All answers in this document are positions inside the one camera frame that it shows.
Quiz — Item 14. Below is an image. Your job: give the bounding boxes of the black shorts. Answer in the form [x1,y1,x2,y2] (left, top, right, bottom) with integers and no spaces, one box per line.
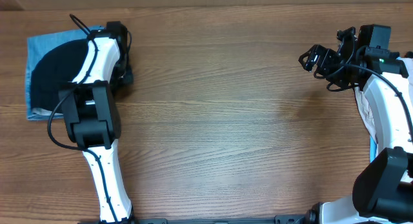
[30,39,88,111]

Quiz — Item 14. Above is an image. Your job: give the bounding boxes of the blue denim garment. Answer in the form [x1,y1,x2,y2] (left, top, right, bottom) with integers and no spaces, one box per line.
[25,30,96,121]

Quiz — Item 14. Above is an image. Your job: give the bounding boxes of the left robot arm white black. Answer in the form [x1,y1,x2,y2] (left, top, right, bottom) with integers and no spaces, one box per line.
[59,21,134,223]

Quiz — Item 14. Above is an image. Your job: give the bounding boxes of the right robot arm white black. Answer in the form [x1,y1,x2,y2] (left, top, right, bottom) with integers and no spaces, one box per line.
[296,25,412,223]

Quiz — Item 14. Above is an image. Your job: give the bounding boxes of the beige shorts pile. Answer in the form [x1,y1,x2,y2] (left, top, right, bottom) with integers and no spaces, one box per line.
[354,57,413,144]

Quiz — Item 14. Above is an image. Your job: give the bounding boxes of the light blue garment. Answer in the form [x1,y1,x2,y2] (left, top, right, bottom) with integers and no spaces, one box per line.
[369,137,377,162]

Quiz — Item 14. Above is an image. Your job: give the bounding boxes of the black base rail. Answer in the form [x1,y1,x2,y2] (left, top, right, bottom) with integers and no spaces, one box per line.
[77,214,310,224]

